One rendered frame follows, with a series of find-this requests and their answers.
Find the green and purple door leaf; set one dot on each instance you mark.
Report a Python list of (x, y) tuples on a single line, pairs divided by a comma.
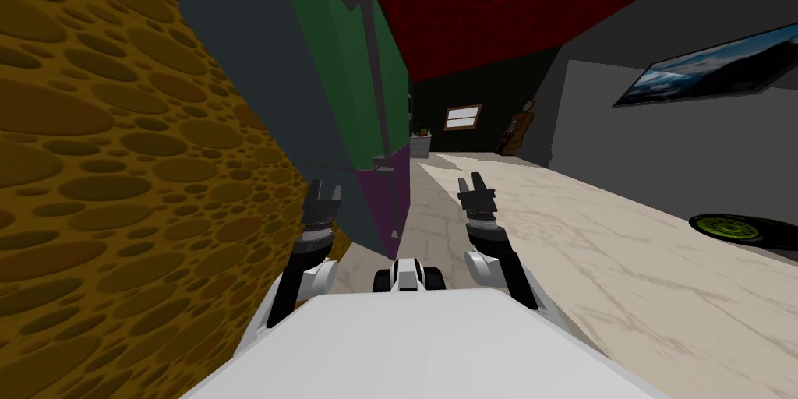
[(340, 75)]

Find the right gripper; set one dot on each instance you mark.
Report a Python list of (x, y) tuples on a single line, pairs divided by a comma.
[(479, 202)]

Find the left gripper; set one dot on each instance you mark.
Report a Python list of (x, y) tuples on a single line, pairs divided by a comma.
[(321, 213)]

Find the grey cabinet with items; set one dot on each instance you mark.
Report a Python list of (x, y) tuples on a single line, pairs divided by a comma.
[(420, 144)]

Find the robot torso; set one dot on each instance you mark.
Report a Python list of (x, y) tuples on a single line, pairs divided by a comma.
[(411, 349)]

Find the framed landscape picture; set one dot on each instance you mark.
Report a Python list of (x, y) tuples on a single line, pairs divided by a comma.
[(711, 72)]

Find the brown framed window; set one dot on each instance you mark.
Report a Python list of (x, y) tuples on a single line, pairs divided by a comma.
[(462, 117)]

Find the black and green round disc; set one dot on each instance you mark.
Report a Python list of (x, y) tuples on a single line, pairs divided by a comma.
[(735, 229)]

